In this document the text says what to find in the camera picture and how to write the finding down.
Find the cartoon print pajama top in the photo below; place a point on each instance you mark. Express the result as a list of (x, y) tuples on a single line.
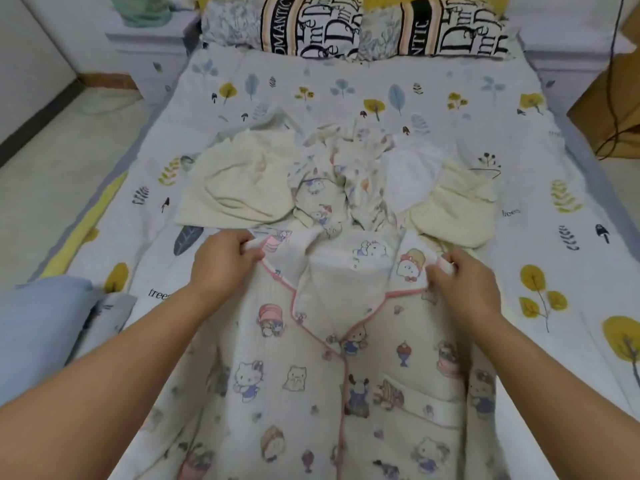
[(300, 395)]

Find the person's right hand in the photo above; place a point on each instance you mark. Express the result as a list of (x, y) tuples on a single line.
[(465, 290)]

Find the black white patterned pillow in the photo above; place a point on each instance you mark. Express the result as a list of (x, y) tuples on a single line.
[(290, 25), (440, 25)]

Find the light blue denim jeans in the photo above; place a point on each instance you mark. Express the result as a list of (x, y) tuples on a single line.
[(45, 335)]

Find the black yellow headboard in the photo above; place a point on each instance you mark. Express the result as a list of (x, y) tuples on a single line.
[(385, 0)]

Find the person's right forearm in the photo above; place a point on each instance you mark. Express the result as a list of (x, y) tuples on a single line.
[(560, 405)]

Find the cartoon print pyjama trousers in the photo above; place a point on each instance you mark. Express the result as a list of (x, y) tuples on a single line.
[(345, 185)]

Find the wooden dressing table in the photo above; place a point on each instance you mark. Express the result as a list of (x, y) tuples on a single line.
[(615, 105)]

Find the bed with leaf print bedding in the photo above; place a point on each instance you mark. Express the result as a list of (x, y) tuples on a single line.
[(280, 110)]

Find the person's left hand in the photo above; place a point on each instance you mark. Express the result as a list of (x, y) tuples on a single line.
[(225, 267)]

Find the person's left forearm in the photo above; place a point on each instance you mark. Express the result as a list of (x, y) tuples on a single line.
[(100, 395)]

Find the white nightstand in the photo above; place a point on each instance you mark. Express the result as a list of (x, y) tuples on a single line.
[(570, 60), (150, 55)]

